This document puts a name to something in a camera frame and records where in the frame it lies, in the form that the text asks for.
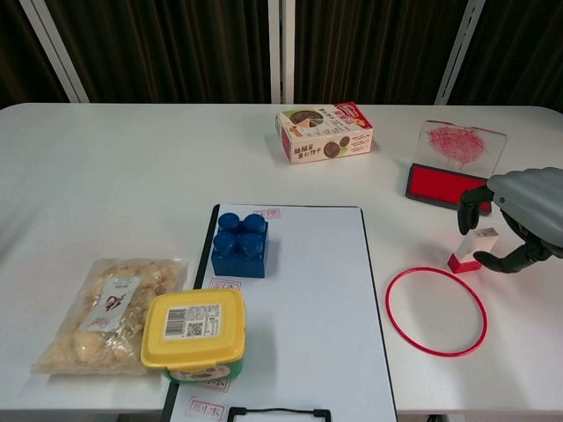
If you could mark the clear bag of food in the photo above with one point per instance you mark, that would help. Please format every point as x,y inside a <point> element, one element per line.
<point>88,316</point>

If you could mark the blue building block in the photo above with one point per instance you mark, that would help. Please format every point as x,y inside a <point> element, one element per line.
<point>239,264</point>

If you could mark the black clipboard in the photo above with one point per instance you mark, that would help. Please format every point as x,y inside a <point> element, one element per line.
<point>199,274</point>

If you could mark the white metal frame post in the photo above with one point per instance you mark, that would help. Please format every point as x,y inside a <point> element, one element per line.
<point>53,48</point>
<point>459,53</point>
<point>276,48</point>

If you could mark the white paper sheet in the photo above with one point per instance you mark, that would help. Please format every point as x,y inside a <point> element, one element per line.
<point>316,307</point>

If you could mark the green tub yellow lid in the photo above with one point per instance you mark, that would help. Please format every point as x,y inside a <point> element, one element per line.
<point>193,325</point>

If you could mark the dark pleated curtain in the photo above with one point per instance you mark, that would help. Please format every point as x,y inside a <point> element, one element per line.
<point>176,48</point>

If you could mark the printed snack box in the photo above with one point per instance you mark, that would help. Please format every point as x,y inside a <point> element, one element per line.
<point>325,132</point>

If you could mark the red clear stamp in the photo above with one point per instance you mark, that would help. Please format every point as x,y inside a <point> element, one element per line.
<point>466,259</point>

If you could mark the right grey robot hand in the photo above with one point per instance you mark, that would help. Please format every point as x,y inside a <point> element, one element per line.
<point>532,202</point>

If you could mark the red ink pad clear lid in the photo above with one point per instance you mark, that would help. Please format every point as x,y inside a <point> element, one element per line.
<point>435,186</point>

